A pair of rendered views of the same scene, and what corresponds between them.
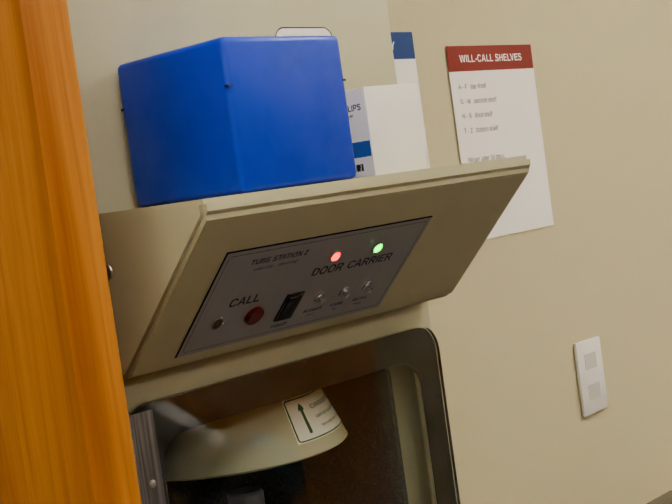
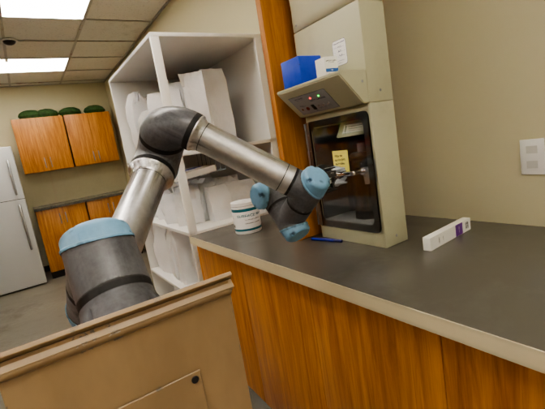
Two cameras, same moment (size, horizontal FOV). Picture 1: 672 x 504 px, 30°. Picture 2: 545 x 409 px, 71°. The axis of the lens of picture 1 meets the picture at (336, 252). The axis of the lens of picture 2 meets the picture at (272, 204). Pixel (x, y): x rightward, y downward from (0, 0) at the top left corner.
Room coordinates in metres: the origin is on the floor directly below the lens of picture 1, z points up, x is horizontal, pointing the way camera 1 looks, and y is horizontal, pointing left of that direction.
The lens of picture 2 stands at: (0.96, -1.31, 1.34)
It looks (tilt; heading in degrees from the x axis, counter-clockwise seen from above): 9 degrees down; 105
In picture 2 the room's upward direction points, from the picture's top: 9 degrees counter-clockwise
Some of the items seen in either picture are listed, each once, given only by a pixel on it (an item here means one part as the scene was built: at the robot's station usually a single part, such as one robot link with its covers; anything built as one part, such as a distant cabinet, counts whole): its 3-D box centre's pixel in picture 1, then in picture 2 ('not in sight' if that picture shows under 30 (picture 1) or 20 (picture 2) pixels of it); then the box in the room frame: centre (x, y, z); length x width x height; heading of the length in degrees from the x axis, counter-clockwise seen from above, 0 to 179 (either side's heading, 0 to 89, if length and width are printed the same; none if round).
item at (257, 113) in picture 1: (237, 121); (302, 72); (0.79, 0.05, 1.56); 0.10 x 0.10 x 0.09; 47
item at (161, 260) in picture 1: (335, 256); (319, 96); (0.84, 0.00, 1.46); 0.32 x 0.11 x 0.10; 137
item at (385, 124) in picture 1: (371, 133); (327, 68); (0.88, -0.04, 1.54); 0.05 x 0.05 x 0.06; 41
